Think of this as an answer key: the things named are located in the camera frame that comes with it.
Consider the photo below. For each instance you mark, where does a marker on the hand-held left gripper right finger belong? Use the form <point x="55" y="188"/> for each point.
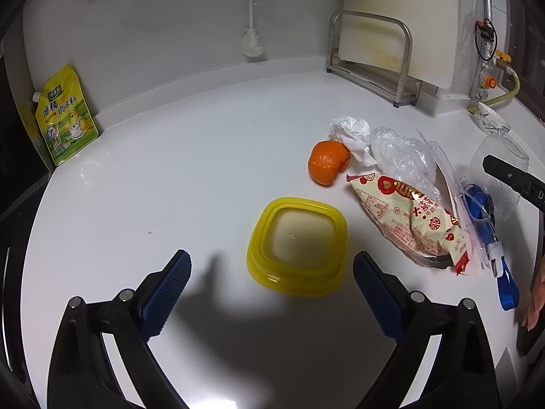
<point x="374" y="289"/>

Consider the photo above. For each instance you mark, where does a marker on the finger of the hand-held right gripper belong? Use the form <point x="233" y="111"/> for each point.
<point x="515" y="177"/>

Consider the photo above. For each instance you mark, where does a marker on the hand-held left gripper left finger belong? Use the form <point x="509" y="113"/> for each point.
<point x="170" y="289"/>

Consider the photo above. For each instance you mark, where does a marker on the red and white snack wrapper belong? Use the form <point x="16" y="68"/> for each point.
<point x="408" y="213"/>

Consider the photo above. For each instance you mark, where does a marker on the clear plastic bag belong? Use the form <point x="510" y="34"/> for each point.
<point x="400" y="157"/>

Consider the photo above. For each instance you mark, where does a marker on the white tissue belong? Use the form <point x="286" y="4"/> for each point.
<point x="353" y="130"/>

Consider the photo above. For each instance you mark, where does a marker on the clear plastic cup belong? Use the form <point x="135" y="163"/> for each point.
<point x="502" y="149"/>

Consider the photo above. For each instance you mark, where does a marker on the clear zip bag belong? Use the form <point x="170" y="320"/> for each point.
<point x="451" y="174"/>

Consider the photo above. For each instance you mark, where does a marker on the yellow plastic container lid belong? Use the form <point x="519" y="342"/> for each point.
<point x="255" y="262"/>

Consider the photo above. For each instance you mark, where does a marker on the pink patterned clothing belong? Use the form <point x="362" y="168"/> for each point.
<point x="534" y="306"/>

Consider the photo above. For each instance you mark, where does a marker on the orange mandarin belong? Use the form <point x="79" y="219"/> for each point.
<point x="325" y="162"/>

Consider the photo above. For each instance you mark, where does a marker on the metal cutting board rack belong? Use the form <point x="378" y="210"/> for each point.
<point x="406" y="51"/>

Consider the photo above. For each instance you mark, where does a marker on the black gas stove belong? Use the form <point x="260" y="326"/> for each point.
<point x="17" y="179"/>

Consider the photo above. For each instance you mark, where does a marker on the white cutting board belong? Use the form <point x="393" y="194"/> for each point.
<point x="374" y="38"/>

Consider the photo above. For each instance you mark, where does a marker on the yellow seasoning pouch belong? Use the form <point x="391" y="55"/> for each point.
<point x="68" y="119"/>

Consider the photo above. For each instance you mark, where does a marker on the white bottle brush blue tip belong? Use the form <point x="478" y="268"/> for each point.
<point x="253" y="12"/>

